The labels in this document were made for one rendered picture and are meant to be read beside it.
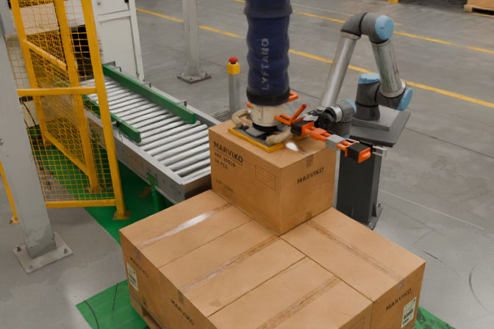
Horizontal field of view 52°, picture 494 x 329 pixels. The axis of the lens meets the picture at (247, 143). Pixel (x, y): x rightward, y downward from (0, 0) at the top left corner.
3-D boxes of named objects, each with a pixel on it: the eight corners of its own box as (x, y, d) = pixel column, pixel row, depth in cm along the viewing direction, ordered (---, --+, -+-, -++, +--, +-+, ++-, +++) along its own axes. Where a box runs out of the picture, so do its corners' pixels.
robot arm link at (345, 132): (335, 131, 283) (337, 111, 277) (353, 138, 277) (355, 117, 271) (325, 137, 277) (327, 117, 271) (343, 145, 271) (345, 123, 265)
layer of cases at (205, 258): (128, 286, 285) (118, 229, 267) (261, 217, 340) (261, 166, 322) (270, 447, 203) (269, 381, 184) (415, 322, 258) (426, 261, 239)
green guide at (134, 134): (44, 85, 458) (42, 76, 454) (56, 82, 464) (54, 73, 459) (128, 147, 347) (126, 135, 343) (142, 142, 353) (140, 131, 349)
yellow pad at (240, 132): (227, 131, 277) (227, 123, 275) (241, 125, 283) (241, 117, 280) (269, 153, 254) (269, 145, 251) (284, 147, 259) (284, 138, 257)
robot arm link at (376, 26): (390, 91, 324) (368, 4, 266) (415, 98, 313) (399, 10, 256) (378, 109, 319) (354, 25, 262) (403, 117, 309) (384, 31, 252)
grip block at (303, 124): (289, 132, 252) (289, 121, 249) (302, 126, 257) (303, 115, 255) (301, 137, 246) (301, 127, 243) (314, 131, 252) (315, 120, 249)
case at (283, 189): (211, 188, 300) (207, 128, 282) (262, 165, 323) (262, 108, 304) (280, 235, 259) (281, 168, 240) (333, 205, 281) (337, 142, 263)
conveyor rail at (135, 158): (44, 101, 463) (40, 81, 454) (50, 100, 466) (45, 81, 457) (183, 211, 304) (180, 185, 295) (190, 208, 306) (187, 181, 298)
